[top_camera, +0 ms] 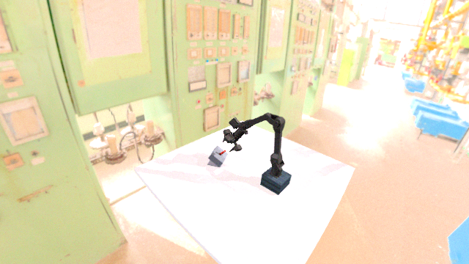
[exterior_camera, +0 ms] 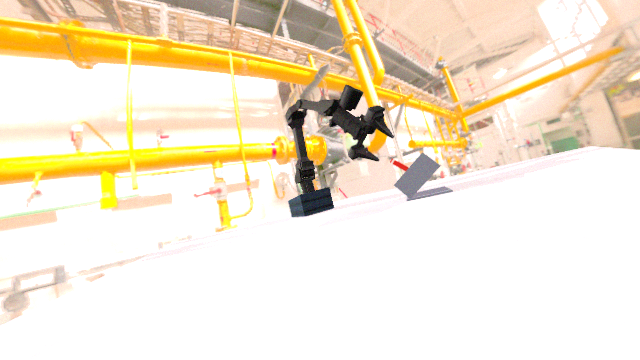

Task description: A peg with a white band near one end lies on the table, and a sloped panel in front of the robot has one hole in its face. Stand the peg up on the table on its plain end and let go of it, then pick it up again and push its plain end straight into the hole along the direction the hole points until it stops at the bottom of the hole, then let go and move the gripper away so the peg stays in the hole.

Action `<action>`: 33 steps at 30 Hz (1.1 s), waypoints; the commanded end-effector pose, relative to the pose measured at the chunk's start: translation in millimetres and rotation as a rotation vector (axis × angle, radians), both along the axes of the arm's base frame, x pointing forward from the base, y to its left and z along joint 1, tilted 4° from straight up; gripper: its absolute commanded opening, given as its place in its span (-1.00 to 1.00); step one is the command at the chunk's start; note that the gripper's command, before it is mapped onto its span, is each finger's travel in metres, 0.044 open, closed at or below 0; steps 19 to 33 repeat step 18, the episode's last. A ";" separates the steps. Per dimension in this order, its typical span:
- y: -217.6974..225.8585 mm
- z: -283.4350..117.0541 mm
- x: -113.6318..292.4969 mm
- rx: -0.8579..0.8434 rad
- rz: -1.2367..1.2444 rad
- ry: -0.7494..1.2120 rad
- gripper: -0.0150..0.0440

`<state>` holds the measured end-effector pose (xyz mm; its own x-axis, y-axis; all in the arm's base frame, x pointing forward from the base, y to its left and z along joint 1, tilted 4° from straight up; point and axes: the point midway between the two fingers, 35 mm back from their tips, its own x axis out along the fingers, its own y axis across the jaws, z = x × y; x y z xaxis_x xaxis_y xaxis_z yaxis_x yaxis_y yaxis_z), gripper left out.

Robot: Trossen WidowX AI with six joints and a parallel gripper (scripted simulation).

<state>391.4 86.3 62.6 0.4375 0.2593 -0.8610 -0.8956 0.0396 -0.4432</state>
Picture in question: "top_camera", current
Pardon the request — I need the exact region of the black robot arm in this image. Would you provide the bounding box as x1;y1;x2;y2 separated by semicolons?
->
224;112;285;178

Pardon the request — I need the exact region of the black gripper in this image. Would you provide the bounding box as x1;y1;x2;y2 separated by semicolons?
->
223;129;242;152

